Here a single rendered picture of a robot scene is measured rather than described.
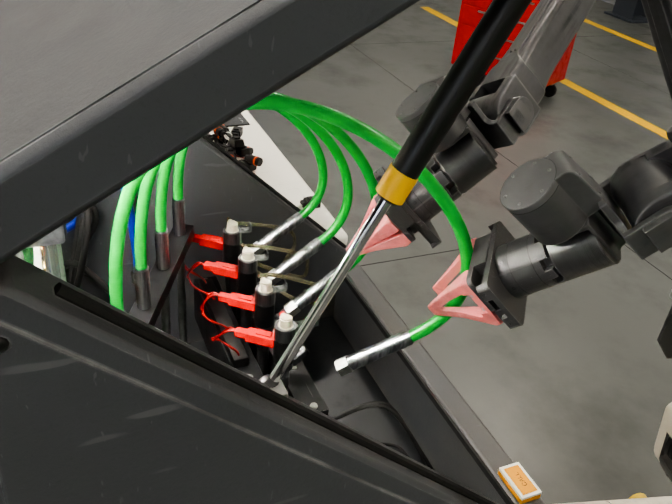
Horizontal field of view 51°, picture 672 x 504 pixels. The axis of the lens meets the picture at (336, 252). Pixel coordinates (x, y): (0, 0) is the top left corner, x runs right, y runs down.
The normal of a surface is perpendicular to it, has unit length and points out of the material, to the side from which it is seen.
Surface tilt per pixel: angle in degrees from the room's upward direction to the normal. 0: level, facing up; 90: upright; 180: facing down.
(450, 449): 90
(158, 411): 90
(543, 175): 49
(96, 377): 90
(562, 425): 0
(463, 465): 90
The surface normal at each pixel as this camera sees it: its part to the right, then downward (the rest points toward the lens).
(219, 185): 0.40, 0.52
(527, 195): -0.69, -0.54
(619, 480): 0.09, -0.84
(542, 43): 0.51, -0.07
